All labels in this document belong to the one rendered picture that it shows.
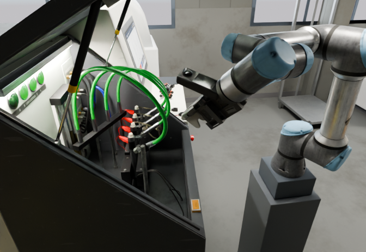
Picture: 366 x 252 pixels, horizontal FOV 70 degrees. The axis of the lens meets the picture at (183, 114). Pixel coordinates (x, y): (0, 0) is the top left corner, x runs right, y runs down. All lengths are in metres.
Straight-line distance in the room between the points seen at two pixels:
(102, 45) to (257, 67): 0.91
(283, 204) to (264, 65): 0.87
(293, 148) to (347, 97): 0.31
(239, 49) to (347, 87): 0.45
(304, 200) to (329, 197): 1.33
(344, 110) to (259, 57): 0.58
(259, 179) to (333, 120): 0.49
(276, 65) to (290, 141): 0.70
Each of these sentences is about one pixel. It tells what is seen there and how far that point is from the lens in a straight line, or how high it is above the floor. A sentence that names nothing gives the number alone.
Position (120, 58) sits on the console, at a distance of 1.30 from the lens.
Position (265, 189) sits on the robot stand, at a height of 0.80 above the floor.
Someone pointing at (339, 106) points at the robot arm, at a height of 1.29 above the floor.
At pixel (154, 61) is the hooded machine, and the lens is 2.64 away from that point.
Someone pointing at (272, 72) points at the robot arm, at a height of 1.53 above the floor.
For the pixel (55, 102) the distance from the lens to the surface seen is 1.07.
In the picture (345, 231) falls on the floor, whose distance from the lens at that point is 2.45.
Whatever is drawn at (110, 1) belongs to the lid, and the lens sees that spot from 0.55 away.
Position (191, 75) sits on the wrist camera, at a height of 1.47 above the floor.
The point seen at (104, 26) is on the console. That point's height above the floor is 1.48.
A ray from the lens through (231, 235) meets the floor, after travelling 2.14.
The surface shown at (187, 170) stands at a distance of 1.14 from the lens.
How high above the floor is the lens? 1.69
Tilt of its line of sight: 29 degrees down
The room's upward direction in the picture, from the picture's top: straight up
